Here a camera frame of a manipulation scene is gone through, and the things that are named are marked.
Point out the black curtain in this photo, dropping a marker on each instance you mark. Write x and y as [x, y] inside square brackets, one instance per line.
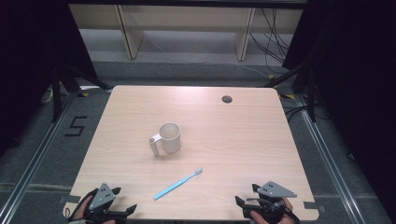
[28, 62]
[358, 77]

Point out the light blue toothbrush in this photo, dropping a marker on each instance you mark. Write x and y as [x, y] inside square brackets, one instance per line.
[174, 186]

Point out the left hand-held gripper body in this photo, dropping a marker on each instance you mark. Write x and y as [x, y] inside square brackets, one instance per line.
[101, 198]

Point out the black metal stand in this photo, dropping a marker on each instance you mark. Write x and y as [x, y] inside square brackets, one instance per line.
[56, 93]
[310, 93]

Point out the person's left hand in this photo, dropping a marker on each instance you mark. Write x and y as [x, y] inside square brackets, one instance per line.
[81, 210]

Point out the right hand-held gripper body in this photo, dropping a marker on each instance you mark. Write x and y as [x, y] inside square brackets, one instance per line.
[271, 190]

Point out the person's right hand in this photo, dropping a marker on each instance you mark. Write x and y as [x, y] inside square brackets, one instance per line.
[289, 206]

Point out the beige wooden desk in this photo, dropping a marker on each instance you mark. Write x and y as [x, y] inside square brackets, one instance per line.
[186, 28]

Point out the aluminium floor rail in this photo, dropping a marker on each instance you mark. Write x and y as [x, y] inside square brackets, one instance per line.
[330, 161]
[34, 161]

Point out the yellow floor tape piece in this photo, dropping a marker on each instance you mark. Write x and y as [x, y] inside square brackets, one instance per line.
[287, 96]
[84, 94]

